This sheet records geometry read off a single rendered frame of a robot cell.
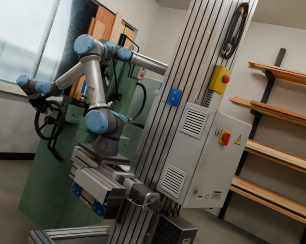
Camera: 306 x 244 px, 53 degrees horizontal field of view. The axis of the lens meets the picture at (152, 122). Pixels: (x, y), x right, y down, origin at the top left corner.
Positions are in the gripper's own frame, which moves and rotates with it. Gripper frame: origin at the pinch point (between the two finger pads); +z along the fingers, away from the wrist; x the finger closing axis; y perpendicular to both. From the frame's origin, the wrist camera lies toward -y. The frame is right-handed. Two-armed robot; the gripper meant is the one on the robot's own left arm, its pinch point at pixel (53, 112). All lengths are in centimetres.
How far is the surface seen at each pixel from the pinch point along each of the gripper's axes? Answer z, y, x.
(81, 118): 20.6, -11.7, 4.6
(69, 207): 61, 43, 14
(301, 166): 181, -125, 143
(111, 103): 35, -40, 6
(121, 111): 42, -40, 12
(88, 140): 30.5, -2.3, 14.0
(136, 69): 33, -77, 6
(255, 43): 161, -269, 33
